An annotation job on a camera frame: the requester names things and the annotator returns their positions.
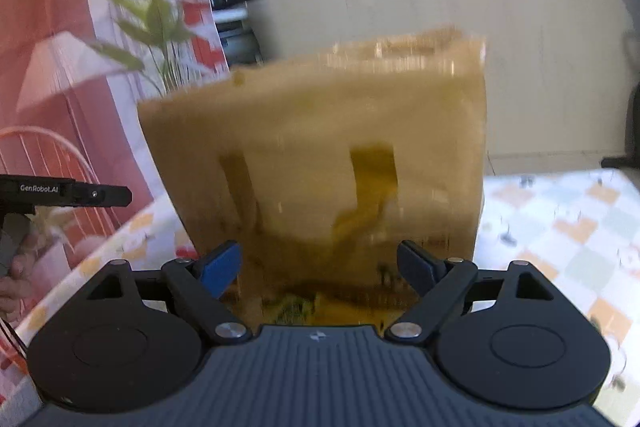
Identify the printed backdrop curtain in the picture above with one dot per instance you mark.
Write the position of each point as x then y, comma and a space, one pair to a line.
45, 7

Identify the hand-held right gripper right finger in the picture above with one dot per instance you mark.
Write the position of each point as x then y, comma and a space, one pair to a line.
417, 262

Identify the yellow plastic bag liner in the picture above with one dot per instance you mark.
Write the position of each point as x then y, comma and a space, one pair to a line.
310, 132

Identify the checked floral tablecloth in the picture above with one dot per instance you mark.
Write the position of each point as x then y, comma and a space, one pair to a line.
550, 232

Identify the black exercise bike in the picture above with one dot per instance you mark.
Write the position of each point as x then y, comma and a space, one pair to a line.
631, 127

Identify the person's left hand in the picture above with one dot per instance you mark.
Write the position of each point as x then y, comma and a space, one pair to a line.
17, 264

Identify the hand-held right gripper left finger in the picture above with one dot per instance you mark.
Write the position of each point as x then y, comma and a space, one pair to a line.
222, 264

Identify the cardboard box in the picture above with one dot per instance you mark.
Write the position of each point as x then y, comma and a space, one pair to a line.
440, 267

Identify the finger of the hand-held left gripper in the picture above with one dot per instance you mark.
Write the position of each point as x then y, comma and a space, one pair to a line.
107, 195

